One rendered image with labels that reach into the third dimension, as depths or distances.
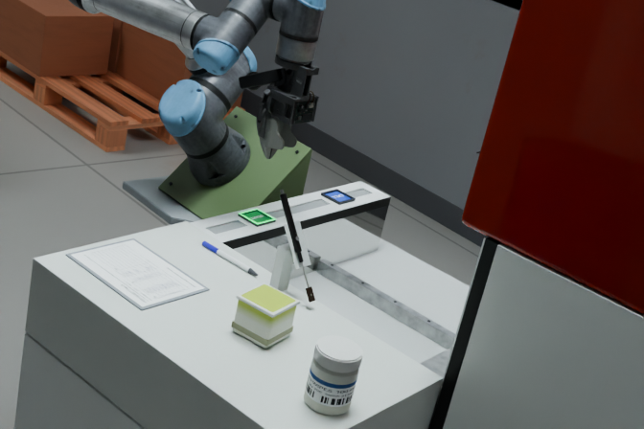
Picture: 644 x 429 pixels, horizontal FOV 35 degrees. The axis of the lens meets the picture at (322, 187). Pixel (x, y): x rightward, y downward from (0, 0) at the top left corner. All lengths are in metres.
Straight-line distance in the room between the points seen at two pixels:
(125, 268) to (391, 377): 0.50
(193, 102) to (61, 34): 3.10
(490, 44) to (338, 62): 0.96
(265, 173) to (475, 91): 2.42
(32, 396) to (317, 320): 0.53
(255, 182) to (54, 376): 0.76
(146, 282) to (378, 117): 3.42
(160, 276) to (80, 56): 3.70
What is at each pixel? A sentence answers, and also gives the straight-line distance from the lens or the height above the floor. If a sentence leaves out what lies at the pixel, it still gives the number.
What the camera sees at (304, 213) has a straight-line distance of 2.15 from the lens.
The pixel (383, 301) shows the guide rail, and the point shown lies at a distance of 2.12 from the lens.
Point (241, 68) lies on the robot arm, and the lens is 2.34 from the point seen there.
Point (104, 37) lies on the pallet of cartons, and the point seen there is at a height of 0.35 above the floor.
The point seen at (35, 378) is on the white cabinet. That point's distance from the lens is 1.87.
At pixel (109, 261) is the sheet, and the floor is 0.97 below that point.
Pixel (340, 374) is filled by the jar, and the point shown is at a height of 1.04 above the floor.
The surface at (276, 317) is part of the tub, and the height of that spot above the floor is 1.02.
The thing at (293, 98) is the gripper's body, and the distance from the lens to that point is 1.93.
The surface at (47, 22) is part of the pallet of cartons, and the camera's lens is 5.26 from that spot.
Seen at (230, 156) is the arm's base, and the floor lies 0.97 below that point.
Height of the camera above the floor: 1.80
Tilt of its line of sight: 21 degrees down
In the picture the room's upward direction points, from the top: 13 degrees clockwise
